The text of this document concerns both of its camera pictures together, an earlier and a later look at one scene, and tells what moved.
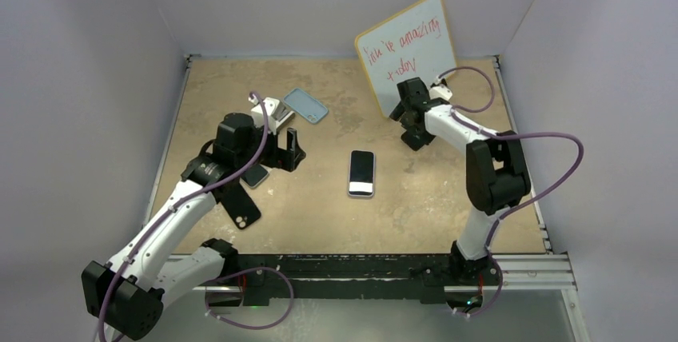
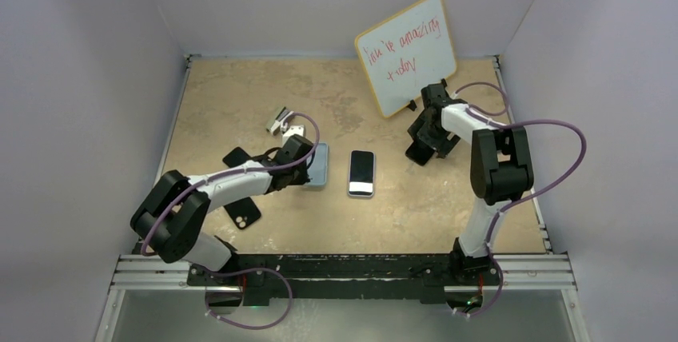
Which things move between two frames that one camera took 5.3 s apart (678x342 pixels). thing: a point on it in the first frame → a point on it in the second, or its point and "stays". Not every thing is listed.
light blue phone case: x=305 y=105 → x=318 y=169
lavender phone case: x=361 y=173 stays
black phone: x=361 y=172 stays
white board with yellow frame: x=416 y=42 stays
